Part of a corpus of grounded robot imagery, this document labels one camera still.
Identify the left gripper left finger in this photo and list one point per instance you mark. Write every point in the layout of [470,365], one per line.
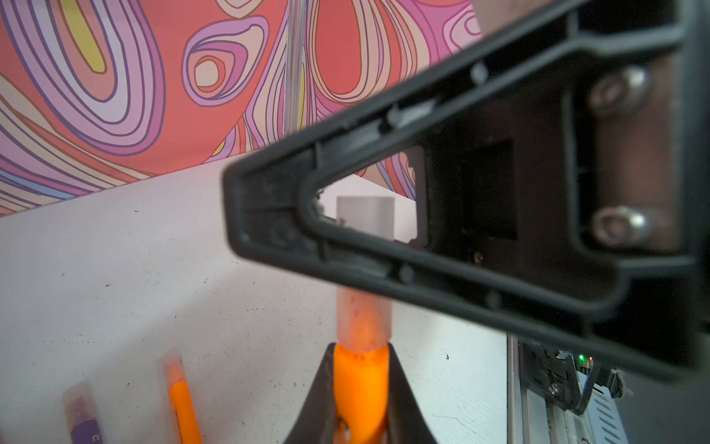
[316,423]

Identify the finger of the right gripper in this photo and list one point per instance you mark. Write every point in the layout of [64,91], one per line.
[562,185]

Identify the translucent pen cap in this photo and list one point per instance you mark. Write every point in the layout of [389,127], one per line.
[364,319]

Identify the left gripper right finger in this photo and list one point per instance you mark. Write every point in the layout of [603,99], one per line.
[404,420]

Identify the orange pen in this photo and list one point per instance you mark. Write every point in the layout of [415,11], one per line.
[180,398]
[360,387]

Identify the purple pen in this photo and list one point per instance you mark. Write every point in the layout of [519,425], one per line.
[82,415]

